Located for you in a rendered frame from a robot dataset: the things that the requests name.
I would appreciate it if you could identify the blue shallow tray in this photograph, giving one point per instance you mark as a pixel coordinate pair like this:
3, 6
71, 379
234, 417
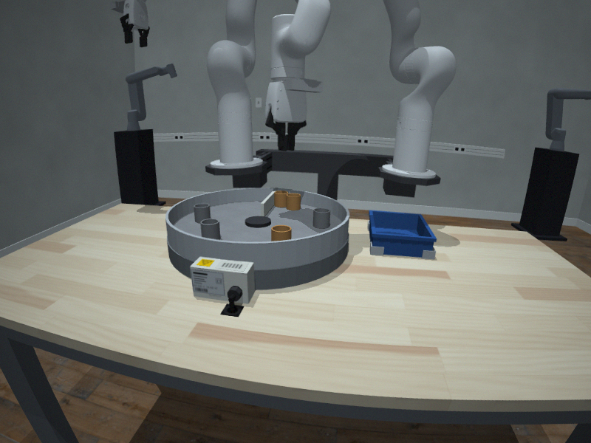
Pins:
385, 227

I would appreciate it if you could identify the bronze bushing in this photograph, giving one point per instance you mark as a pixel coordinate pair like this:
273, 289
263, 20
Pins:
280, 233
280, 198
293, 201

